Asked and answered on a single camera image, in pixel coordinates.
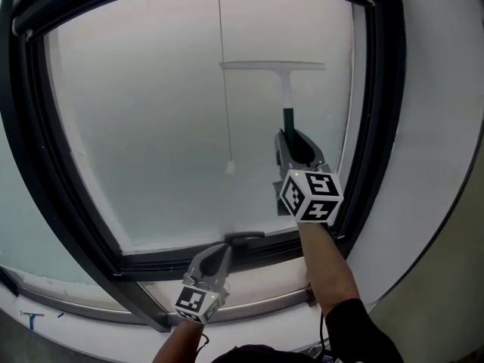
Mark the clear window pane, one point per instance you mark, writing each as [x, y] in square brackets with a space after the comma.
[75, 293]
[264, 282]

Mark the small blue squeegee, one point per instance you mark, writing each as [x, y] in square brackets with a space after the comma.
[32, 321]

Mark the person's right forearm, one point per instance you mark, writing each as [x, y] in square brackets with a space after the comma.
[329, 270]

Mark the frosted window glass pane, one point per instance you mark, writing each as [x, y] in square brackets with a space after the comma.
[151, 127]

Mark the black window frame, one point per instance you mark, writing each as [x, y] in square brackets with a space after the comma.
[382, 108]

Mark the person's black shirt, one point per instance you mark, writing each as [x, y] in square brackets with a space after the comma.
[359, 335]

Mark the person's left forearm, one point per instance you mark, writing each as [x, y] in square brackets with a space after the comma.
[177, 344]

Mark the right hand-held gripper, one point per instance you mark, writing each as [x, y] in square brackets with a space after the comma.
[323, 185]

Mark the wide frosted window pane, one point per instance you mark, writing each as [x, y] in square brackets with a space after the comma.
[34, 221]

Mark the white window sill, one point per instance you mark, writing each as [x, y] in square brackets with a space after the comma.
[94, 335]

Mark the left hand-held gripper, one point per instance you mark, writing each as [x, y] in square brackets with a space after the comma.
[191, 301]

